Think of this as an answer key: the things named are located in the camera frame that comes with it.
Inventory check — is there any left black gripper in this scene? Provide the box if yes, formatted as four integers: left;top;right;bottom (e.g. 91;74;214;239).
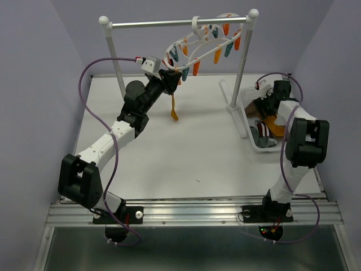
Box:
141;69;182;114

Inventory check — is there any yellow orange clothes peg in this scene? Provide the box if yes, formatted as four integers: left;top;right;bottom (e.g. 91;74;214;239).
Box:
192;61;201;76

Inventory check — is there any mustard brown striped sock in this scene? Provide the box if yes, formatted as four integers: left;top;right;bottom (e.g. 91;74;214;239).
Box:
170;94;179;121

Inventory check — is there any white round clip hanger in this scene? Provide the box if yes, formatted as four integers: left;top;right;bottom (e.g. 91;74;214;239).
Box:
162;23;243;74

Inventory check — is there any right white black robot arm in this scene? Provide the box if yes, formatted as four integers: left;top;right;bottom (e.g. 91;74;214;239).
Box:
253;80;329;222

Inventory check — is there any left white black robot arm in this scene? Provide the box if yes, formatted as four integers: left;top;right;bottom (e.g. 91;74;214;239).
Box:
58;69;182;222

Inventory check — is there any teal clothes peg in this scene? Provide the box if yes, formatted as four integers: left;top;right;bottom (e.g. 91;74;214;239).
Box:
182;67;190;82

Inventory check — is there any beige sock in basket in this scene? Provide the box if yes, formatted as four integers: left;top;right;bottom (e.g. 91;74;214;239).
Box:
245;102;258;118

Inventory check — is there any white plastic laundry basket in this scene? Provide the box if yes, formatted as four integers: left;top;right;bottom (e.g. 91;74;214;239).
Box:
239;87;282;152

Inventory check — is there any maroon white striped sock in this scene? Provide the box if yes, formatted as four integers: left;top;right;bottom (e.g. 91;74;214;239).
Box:
257;122;272;138

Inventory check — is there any white clothes drying rack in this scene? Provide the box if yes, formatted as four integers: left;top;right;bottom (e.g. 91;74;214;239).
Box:
99;9;259;138

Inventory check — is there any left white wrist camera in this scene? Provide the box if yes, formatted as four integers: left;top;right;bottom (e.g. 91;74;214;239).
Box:
135;56;161;74

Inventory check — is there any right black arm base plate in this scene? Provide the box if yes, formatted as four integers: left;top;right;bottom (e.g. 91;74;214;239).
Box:
242;205;294;224

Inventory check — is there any aluminium rail frame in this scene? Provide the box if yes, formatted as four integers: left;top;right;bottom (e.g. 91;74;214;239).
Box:
34;193;358;270

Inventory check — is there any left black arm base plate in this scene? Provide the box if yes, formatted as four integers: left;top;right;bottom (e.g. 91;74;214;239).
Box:
93;206;144;226

